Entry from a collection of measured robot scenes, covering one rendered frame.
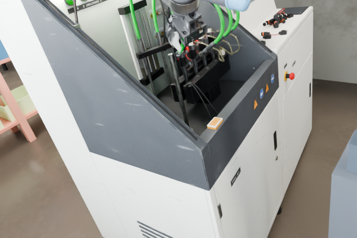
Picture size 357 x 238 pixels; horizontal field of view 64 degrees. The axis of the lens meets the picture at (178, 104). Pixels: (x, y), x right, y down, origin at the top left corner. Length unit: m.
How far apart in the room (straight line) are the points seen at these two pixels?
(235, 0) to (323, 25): 2.46
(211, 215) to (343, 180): 0.41
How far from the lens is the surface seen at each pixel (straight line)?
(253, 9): 1.74
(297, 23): 1.69
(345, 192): 0.99
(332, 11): 3.00
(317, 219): 1.88
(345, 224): 1.09
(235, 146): 1.03
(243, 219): 1.27
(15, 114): 3.32
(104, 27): 1.23
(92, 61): 0.92
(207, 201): 0.97
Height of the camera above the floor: 1.45
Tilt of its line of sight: 28 degrees down
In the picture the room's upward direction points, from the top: 14 degrees counter-clockwise
